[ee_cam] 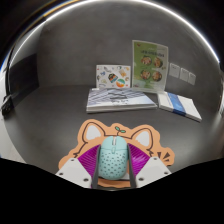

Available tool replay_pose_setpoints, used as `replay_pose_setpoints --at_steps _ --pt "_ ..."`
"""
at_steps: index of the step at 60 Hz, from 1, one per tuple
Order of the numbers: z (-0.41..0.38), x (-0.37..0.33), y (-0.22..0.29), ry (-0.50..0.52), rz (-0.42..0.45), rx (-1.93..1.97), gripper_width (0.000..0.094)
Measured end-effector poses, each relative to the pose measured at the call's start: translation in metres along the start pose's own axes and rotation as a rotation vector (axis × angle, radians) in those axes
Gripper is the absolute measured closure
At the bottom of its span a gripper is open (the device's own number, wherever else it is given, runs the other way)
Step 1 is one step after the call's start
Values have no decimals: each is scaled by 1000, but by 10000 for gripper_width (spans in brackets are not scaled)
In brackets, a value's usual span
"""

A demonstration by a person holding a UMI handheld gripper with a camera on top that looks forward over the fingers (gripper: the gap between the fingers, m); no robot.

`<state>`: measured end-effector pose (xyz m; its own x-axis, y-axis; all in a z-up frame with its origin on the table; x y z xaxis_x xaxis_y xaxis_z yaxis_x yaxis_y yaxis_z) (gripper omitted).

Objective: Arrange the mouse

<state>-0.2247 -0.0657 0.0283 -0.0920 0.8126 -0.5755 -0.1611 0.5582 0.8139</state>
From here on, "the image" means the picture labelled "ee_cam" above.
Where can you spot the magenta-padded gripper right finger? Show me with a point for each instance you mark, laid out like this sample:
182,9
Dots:
152,170

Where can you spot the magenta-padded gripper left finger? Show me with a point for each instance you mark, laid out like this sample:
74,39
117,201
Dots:
74,171

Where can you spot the teal perforated computer mouse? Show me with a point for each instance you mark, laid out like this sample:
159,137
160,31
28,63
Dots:
112,160

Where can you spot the orange corgi-shaped mouse pad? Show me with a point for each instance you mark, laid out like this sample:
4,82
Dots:
110,128

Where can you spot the white book with blue stripe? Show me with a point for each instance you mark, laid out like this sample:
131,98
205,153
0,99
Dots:
181,106

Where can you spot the grey striped book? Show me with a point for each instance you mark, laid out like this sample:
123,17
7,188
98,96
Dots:
116,100

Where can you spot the white card with colourful stickers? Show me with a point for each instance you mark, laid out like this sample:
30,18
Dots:
113,76

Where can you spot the green menu sign stand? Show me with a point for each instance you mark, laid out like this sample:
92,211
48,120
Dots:
150,66

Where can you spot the white wall outlet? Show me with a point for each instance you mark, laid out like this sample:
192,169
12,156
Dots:
174,70
192,78
184,74

